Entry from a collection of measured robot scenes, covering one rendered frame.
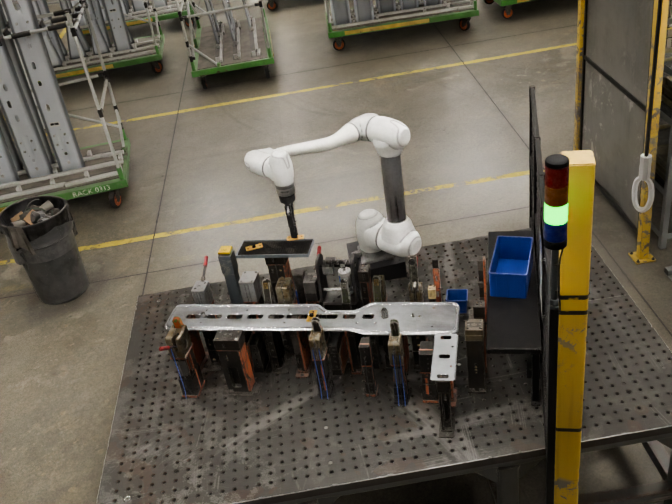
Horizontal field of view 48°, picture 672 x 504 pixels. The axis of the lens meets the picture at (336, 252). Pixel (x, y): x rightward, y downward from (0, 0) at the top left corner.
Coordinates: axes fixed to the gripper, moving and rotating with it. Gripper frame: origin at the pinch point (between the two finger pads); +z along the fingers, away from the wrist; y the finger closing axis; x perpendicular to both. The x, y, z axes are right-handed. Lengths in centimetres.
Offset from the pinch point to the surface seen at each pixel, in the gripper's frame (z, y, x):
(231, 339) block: 23, 50, -29
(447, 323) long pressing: 26, 50, 67
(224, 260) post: 14.6, -2.6, -37.4
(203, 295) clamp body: 23, 14, -47
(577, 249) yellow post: -44, 105, 106
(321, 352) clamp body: 29, 57, 11
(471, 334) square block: 22, 64, 75
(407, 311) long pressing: 26, 39, 50
